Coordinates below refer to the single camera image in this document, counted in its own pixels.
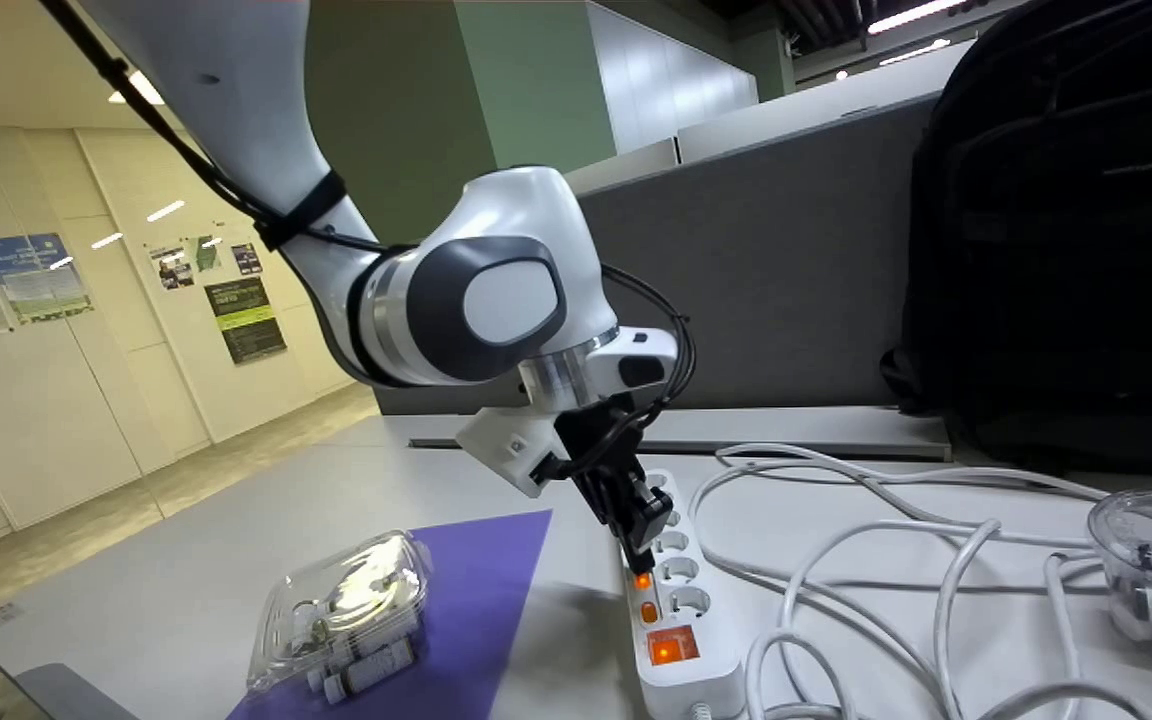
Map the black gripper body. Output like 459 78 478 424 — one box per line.
543 397 668 529

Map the white multi-socket power strip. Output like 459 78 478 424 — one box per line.
622 455 752 720

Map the purple cloth mat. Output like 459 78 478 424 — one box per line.
228 506 558 720

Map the grey partition panel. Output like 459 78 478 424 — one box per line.
373 120 958 421

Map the clear bag of white adapters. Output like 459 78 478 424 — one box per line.
246 529 435 700

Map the green pillar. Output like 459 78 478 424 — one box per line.
304 0 622 248

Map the black backpack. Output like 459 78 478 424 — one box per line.
875 0 1152 480

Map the ceiling strip light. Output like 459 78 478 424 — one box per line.
864 0 977 40

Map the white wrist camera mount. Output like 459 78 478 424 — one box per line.
454 403 570 501

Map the white power cable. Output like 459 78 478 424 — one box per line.
689 440 1152 720

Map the dark green wall poster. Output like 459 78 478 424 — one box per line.
205 271 292 369

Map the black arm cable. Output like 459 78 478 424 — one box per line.
37 0 388 257

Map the blue-green wall poster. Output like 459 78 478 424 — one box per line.
0 229 97 327

